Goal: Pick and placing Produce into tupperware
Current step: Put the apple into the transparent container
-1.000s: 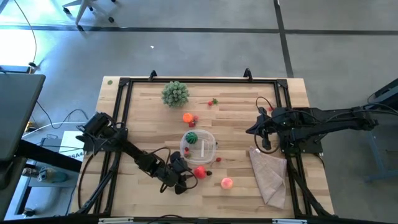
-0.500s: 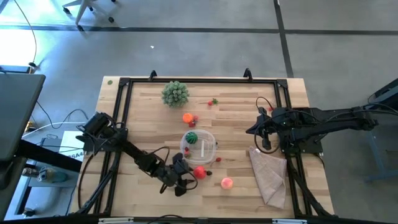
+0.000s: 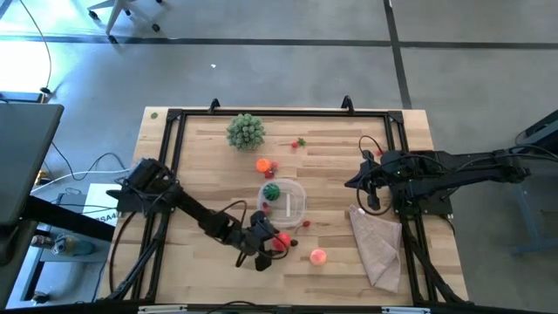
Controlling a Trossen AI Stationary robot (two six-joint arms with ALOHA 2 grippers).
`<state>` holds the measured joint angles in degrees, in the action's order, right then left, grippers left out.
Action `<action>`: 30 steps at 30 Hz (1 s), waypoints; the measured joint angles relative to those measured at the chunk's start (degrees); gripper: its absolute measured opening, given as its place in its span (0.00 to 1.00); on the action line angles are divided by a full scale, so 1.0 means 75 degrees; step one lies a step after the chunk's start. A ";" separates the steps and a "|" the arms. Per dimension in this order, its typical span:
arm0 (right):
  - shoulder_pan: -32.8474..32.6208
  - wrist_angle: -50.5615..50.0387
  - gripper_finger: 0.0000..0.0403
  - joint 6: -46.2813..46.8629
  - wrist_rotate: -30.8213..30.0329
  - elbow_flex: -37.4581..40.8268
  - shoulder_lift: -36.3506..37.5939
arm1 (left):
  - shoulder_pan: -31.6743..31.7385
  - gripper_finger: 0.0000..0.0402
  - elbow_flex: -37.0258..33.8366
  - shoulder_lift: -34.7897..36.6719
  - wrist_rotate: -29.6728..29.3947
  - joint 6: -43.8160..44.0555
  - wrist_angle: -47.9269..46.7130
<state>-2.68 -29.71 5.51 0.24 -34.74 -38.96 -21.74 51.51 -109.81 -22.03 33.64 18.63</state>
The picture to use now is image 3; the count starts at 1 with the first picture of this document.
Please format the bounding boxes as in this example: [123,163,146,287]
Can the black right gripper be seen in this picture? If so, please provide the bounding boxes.
[344,150,409,210]

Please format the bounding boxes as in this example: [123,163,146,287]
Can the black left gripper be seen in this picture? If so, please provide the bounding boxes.
[233,210,289,272]

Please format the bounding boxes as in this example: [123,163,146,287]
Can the pink round fruit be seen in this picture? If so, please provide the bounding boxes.
[272,232,292,253]

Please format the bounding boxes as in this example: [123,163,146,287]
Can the large toy peach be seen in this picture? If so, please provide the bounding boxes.
[309,248,328,267]

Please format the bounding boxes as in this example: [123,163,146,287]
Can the clear plastic tupperware container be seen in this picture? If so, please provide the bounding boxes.
[256,178,308,229]

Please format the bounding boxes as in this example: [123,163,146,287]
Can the green striped toy watermelon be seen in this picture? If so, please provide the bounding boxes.
[262,182,282,202]

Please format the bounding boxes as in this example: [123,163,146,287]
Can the beige folded towel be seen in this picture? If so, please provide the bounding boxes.
[348,204,403,294]

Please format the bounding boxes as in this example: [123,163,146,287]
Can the green succulent in white pot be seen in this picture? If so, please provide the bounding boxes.
[225,113,266,153]

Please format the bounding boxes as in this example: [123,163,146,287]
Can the white box with lettering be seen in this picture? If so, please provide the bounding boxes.
[82,182,123,228]

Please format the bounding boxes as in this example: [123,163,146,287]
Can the clear bottle with teal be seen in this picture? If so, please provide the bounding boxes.
[51,233,96,258]

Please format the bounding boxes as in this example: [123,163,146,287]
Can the dark grey desk top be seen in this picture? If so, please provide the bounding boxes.
[0,102,65,228]

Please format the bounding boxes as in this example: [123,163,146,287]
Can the white office chair base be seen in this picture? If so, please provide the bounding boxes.
[86,0,165,44]

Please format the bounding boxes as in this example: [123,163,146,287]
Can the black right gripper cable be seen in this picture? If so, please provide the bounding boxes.
[356,134,393,217]

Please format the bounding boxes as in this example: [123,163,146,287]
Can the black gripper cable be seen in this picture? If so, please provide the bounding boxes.
[216,199,250,269]
[356,134,393,217]

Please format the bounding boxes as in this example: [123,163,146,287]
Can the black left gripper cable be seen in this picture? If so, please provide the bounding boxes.
[216,199,250,269]

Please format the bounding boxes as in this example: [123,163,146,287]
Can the black metal table frame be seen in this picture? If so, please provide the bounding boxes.
[104,94,470,306]

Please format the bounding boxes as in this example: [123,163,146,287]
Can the white floor cable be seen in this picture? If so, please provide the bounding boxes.
[30,167,132,194]

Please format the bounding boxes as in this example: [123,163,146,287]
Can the black floor cable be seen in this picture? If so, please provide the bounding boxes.
[50,141,128,182]

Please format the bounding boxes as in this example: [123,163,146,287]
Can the thin yellow cord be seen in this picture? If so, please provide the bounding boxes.
[19,0,53,95]

